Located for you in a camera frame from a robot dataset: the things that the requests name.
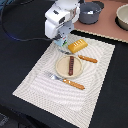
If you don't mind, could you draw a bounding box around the tan round plate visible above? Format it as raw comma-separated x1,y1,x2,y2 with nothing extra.
55,55,83,78

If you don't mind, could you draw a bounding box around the yellow bread loaf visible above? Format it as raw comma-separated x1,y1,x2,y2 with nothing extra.
68,39,88,53

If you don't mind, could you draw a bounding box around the wooden handled knife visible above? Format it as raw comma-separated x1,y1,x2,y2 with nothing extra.
59,49,98,63

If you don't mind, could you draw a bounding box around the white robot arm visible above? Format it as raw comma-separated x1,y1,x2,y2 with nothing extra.
45,0,80,40

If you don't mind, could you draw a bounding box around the large grey pot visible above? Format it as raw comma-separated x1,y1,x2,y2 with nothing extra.
79,2,102,24

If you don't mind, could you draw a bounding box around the light blue milk carton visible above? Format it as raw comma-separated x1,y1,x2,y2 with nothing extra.
55,36,67,47

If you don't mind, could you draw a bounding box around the cream bowl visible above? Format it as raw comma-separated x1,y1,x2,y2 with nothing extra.
116,4,128,30

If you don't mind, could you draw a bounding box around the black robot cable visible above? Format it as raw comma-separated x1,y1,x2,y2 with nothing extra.
0,0,54,43

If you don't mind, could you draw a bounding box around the red toy sausage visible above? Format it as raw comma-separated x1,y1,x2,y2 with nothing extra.
68,56,74,76

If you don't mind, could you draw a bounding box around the wooden handled fork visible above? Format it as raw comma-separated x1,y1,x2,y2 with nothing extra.
44,71,85,90

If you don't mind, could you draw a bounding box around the beige woven placemat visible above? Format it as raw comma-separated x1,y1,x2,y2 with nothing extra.
13,34,115,128

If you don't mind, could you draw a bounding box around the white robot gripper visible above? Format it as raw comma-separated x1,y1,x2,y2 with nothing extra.
45,2,80,40

